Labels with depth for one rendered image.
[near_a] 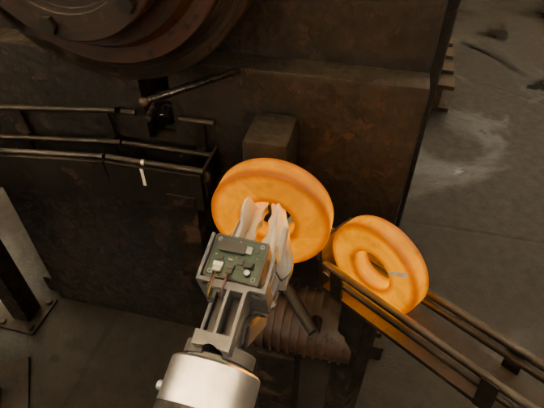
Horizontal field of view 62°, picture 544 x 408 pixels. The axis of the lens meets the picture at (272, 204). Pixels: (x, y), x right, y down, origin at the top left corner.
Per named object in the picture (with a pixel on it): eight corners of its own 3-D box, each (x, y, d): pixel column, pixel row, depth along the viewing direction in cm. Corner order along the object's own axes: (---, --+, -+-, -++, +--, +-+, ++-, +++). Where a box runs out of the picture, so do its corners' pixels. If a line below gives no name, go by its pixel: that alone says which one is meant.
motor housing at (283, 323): (259, 387, 125) (254, 262, 89) (338, 405, 121) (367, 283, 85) (246, 435, 116) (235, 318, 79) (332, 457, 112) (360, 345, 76)
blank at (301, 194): (207, 152, 56) (197, 168, 53) (333, 159, 51) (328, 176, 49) (229, 242, 65) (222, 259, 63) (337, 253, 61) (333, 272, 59)
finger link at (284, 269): (300, 232, 52) (282, 303, 48) (300, 238, 54) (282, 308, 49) (261, 224, 53) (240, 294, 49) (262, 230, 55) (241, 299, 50)
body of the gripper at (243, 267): (283, 240, 45) (249, 361, 39) (286, 274, 53) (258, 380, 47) (211, 225, 47) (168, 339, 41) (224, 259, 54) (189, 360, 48)
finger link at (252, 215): (271, 170, 52) (248, 240, 47) (274, 197, 57) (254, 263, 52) (245, 165, 52) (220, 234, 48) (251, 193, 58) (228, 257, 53)
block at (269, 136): (259, 205, 97) (257, 106, 81) (295, 210, 96) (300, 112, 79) (245, 240, 89) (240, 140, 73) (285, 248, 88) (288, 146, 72)
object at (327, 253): (349, 264, 78) (351, 216, 72) (351, 265, 78) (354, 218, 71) (319, 286, 75) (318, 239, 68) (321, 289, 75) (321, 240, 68)
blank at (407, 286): (367, 297, 75) (354, 308, 74) (332, 214, 72) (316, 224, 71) (446, 312, 62) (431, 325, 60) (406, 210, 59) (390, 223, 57)
